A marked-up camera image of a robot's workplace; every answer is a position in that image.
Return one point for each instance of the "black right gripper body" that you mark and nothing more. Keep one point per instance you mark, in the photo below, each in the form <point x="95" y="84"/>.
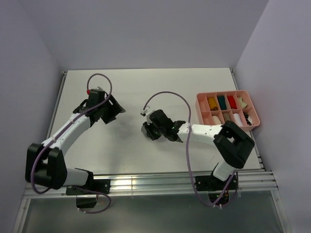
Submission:
<point x="154" y="132"/>

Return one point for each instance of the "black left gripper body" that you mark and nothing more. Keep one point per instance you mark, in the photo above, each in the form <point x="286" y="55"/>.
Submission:
<point x="109" y="111"/>

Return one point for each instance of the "mustard yellow striped sock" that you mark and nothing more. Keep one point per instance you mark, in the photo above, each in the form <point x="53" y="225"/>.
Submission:
<point x="212" y="104"/>

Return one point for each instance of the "dark green reindeer sock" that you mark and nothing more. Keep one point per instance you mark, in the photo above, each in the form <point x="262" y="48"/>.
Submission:
<point x="222" y="103"/>

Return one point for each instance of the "grey striped sock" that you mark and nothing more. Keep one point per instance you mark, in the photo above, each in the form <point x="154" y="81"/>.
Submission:
<point x="145" y="129"/>

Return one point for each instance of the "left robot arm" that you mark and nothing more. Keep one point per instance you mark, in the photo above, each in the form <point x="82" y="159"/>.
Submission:
<point x="45" y="162"/>

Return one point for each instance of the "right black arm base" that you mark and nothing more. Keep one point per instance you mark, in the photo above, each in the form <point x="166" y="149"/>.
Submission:
<point x="220" y="193"/>

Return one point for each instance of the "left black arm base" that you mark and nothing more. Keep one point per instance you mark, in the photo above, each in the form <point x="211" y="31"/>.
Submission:
<point x="97" y="187"/>

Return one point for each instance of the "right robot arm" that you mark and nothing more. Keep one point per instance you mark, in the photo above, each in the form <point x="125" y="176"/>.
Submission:
<point x="233" y="144"/>

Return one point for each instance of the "cream rolled sock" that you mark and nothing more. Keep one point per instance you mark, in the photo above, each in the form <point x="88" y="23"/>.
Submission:
<point x="216" y="120"/>

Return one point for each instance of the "pink divided organizer tray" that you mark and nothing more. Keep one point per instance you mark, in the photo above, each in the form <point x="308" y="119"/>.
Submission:
<point x="205" y="114"/>

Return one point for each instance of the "brown rolled sock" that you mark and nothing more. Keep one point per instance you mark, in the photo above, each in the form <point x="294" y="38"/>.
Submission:
<point x="227" y="117"/>

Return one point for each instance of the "red rolled sock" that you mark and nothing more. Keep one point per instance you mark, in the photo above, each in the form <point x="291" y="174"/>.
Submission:
<point x="232" y="102"/>

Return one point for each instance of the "white rolled sock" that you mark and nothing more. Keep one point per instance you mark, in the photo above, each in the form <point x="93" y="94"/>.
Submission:
<point x="238" y="119"/>

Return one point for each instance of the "beige rolled sock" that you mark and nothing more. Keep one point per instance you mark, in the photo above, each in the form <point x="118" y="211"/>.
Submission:
<point x="242" y="103"/>

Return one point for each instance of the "black white striped sock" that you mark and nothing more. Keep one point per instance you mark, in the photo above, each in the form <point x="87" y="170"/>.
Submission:
<point x="248" y="119"/>

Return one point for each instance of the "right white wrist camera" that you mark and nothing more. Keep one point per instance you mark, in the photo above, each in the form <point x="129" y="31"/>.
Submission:
<point x="146" y="112"/>

